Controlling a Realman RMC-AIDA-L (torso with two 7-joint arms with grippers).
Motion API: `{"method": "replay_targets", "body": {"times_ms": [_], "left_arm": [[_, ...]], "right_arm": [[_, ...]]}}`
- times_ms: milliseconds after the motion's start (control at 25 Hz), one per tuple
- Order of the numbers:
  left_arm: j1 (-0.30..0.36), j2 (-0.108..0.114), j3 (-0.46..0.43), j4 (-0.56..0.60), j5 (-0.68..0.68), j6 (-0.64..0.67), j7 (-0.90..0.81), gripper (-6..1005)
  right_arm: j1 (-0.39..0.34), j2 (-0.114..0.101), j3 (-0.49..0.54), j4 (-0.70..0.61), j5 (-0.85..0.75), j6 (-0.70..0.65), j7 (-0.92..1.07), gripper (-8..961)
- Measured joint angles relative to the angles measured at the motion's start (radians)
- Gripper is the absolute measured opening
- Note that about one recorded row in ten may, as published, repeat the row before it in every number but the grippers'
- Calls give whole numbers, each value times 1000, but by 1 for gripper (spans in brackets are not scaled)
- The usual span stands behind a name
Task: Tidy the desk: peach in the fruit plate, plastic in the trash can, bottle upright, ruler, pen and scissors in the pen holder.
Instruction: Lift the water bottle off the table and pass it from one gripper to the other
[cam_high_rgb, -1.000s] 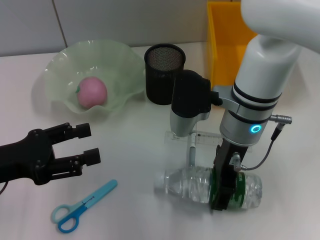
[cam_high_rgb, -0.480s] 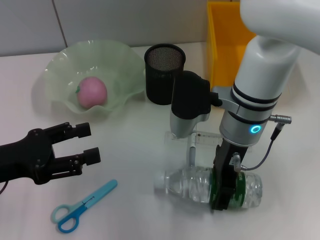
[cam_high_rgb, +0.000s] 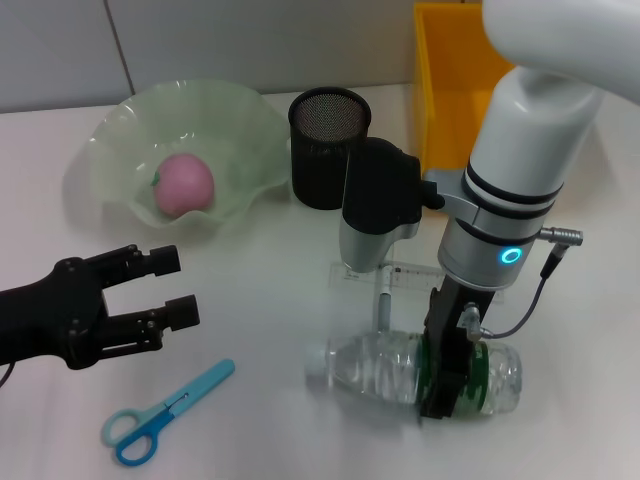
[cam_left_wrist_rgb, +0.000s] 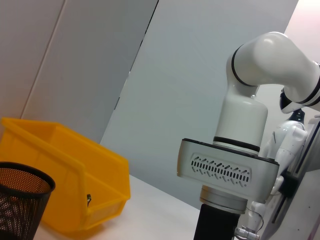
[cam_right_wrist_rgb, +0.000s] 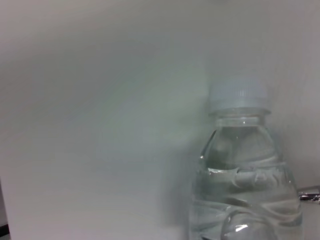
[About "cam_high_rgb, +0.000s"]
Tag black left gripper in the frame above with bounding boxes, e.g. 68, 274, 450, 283
0, 243, 201, 371

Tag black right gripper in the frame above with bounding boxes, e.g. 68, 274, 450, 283
419, 276, 502, 420

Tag green label water bottle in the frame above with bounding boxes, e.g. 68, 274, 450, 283
304, 332, 524, 419

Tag pink peach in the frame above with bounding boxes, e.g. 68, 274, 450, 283
151, 153, 216, 217

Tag blue scissors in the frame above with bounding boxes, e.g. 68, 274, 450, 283
101, 357, 236, 467

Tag silver ballpoint pen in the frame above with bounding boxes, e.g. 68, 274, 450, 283
375, 259, 396, 335

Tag transparent plastic ruler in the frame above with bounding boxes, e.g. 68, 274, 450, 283
329, 260, 505, 307

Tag pale green glass fruit plate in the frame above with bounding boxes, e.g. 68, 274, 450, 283
79, 78, 292, 230

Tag black mesh pen holder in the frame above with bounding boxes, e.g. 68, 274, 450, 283
287, 87, 374, 211

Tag yellow plastic storage bin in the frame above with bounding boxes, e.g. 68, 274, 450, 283
412, 2, 516, 171

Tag grey right gripper cable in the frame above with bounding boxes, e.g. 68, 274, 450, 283
460, 226, 586, 342

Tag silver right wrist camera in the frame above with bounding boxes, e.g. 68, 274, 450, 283
339, 138, 444, 274

